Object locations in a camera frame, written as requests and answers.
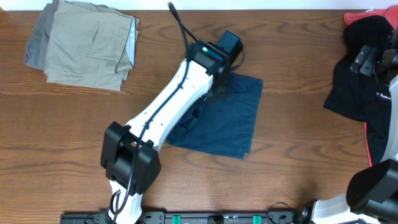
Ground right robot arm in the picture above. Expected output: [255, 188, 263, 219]
[297, 30, 397, 223]

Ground folded khaki trousers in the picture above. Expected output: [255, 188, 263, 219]
[44, 1, 139, 91]

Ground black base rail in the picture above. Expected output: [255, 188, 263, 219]
[60, 210, 309, 224]

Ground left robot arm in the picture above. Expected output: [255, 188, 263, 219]
[100, 30, 243, 223]

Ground red garment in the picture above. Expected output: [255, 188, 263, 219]
[343, 5, 398, 29]

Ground navy blue cloth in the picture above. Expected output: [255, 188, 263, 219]
[165, 73, 263, 159]

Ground black t-shirt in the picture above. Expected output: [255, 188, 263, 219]
[324, 16, 395, 165]

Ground folded grey garment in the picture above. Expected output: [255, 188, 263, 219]
[24, 1, 58, 70]

